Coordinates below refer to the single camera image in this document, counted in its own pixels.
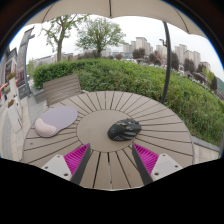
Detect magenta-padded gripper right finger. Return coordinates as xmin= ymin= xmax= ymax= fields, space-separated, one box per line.
xmin=131 ymin=142 xmax=184 ymax=186

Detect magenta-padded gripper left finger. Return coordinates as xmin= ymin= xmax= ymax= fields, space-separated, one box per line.
xmin=41 ymin=143 xmax=92 ymax=186

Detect black computer mouse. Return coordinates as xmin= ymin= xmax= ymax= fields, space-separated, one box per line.
xmin=107 ymin=118 xmax=143 ymax=142

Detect lavender mouse pad with wrist rest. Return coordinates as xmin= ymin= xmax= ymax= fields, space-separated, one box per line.
xmin=34 ymin=105 xmax=79 ymax=138

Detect grey slatted outdoor chair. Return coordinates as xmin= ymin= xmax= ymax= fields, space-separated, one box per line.
xmin=42 ymin=73 xmax=89 ymax=108

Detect white planter box with flowers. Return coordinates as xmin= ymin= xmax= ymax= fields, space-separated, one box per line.
xmin=7 ymin=99 xmax=23 ymax=125
xmin=7 ymin=72 xmax=21 ymax=98

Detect green hedge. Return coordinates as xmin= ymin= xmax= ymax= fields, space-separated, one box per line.
xmin=32 ymin=58 xmax=224 ymax=148

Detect dark curved umbrella pole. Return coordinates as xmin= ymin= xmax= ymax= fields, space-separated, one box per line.
xmin=160 ymin=21 xmax=173 ymax=105

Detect dark sign pillar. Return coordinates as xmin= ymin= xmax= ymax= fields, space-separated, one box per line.
xmin=16 ymin=26 xmax=36 ymax=99

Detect distant apartment buildings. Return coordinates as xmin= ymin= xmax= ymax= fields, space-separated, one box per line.
xmin=103 ymin=36 xmax=213 ymax=78

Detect tall bare-trunk tree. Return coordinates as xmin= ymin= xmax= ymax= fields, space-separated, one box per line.
xmin=41 ymin=13 xmax=89 ymax=63

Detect round leafy tree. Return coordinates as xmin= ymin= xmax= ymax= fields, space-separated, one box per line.
xmin=75 ymin=18 xmax=127 ymax=59

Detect beige patio umbrella canopy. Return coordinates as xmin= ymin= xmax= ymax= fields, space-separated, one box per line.
xmin=26 ymin=0 xmax=208 ymax=38

